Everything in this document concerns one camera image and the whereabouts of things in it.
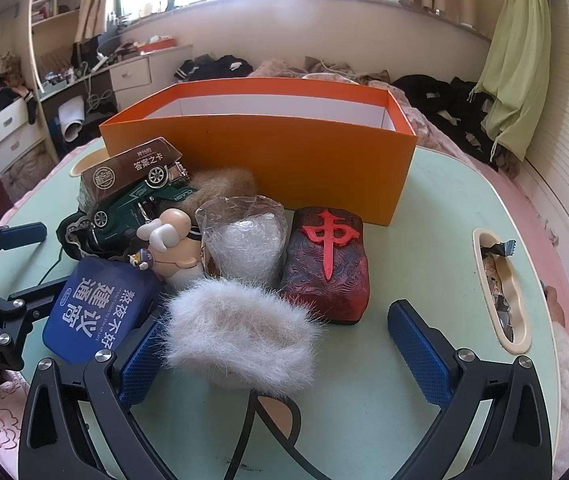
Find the small orange box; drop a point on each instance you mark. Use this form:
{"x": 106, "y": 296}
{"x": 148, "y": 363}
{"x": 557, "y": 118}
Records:
{"x": 157, "y": 46}

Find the white shelf unit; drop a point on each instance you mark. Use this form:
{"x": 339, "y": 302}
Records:
{"x": 49, "y": 10}

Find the white drawer cabinet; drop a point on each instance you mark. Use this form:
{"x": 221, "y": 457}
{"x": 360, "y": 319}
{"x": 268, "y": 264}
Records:
{"x": 14, "y": 130}

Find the red and black block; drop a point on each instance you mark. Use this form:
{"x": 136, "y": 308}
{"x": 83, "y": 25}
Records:
{"x": 324, "y": 270}

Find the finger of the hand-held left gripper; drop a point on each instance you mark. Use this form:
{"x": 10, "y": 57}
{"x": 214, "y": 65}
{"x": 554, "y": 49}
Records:
{"x": 39, "y": 295}
{"x": 24, "y": 235}

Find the black striped garment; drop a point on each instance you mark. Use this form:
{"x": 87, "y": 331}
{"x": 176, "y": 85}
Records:
{"x": 214, "y": 67}

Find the white desk with drawers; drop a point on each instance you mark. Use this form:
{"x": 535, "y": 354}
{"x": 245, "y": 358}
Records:
{"x": 132, "y": 75}

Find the brown card box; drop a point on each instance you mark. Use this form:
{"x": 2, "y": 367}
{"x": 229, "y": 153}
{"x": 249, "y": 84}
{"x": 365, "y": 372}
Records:
{"x": 124, "y": 172}

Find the green toy car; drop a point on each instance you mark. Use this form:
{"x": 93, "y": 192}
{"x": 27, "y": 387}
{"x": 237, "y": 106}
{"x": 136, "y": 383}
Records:
{"x": 129, "y": 205}

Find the black lace-trimmed pouch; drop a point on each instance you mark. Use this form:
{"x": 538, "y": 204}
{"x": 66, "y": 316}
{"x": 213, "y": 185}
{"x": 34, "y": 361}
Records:
{"x": 72, "y": 235}

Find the brown fluffy ball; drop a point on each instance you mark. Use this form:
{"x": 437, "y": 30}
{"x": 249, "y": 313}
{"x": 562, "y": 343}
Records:
{"x": 224, "y": 182}

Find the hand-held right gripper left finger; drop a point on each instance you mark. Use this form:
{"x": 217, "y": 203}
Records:
{"x": 137, "y": 365}

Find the green hanging cloth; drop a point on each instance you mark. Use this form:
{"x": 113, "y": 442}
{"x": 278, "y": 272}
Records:
{"x": 519, "y": 60}

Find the cream cartoon figurine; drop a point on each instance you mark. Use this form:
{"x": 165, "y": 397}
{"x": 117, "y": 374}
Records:
{"x": 174, "y": 245}

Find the clear plastic bag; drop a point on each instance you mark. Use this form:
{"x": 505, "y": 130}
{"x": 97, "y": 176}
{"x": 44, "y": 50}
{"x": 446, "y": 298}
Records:
{"x": 244, "y": 240}

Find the black clothes pile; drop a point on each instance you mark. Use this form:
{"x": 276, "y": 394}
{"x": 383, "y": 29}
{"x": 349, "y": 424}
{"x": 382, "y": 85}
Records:
{"x": 434, "y": 95}

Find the white roll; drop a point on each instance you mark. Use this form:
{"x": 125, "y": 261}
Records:
{"x": 72, "y": 120}

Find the clothes heap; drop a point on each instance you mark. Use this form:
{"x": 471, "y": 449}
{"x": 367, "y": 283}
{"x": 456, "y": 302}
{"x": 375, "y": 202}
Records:
{"x": 7, "y": 80}

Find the blue tin box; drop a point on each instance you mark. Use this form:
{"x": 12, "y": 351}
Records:
{"x": 89, "y": 310}

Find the green cartoon-print desktop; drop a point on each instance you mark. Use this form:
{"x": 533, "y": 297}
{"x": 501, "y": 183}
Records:
{"x": 439, "y": 240}

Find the orange cardboard box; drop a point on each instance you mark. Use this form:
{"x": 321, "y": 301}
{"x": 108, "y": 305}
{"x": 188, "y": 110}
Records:
{"x": 264, "y": 160}

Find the beige garment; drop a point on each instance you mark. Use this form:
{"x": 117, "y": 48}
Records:
{"x": 344, "y": 67}

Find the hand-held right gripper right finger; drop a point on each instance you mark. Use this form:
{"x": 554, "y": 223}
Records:
{"x": 419, "y": 350}

